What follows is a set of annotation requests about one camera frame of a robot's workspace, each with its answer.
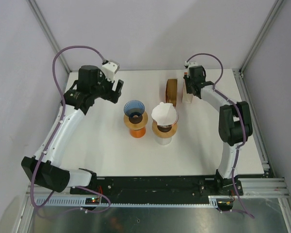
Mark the white paper coffee filter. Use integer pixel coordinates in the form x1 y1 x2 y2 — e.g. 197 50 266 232
151 102 178 126

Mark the blue ribbed glass dripper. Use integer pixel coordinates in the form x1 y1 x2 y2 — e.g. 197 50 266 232
124 100 145 118

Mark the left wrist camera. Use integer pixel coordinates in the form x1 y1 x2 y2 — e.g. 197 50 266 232
101 60 120 82

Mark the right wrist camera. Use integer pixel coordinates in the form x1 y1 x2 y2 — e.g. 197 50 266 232
184 61 199 69

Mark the orange glass carafe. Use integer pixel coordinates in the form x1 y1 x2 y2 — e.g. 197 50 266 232
129 127 146 138

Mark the pink glass dripper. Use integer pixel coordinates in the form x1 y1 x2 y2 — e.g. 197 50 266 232
151 110 178 128

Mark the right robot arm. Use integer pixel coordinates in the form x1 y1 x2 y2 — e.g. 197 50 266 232
184 62 253 195

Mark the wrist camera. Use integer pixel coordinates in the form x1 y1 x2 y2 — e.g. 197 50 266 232
101 60 120 82
184 61 199 69

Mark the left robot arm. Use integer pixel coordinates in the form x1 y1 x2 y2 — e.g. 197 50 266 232
21 61 124 194

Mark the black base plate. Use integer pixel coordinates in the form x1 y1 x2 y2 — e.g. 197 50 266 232
70 175 243 202

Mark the grey cable duct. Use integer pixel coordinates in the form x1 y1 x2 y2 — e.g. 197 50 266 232
44 196 233 208

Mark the clear glass carafe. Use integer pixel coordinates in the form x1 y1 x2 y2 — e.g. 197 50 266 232
155 136 172 146

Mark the orange box of white filters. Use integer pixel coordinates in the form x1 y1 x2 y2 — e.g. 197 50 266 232
182 72 194 104

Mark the wooden dripper holder ring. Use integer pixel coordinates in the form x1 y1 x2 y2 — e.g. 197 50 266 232
123 113 148 131

